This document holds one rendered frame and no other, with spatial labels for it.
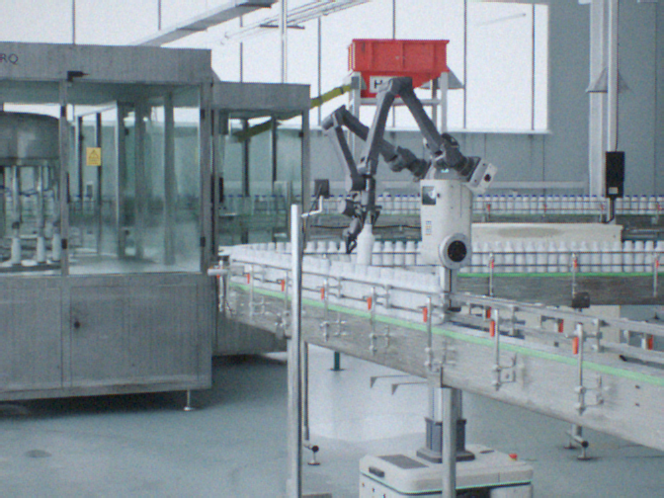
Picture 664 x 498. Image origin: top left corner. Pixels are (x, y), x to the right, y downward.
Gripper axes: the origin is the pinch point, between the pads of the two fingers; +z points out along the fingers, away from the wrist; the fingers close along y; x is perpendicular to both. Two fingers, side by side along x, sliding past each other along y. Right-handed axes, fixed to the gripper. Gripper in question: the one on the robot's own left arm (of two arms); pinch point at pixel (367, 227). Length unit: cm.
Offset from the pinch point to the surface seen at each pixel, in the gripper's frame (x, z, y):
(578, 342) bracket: -194, 26, -18
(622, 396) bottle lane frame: -205, 39, -11
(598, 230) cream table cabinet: 324, 0, 310
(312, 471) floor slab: 140, 128, 32
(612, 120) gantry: 479, -94, 417
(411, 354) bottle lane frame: -80, 42, -14
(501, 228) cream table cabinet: 343, 1, 243
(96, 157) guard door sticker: 338, -35, -47
